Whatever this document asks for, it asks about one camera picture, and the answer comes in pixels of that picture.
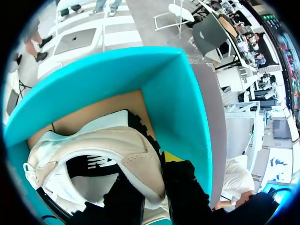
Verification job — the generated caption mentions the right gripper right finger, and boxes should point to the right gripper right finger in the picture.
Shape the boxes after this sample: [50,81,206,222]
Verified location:
[161,150,211,225]

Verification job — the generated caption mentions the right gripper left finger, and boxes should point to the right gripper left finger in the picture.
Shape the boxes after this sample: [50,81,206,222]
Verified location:
[103,172,146,225]

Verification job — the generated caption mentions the beige and white shoe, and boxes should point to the beige and white shoe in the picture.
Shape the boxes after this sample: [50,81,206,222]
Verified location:
[22,109,170,225]

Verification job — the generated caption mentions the black insole with white print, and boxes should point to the black insole with white print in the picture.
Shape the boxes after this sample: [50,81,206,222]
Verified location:
[66,154,125,205]

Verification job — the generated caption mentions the person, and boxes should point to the person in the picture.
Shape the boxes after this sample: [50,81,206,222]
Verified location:
[213,154,256,211]

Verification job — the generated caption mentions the teal box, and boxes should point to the teal box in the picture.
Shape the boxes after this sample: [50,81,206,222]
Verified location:
[3,46,213,225]

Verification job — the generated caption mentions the person's legs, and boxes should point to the person's legs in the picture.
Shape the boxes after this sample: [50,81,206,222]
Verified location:
[55,0,84,16]
[88,0,123,17]
[23,22,53,63]

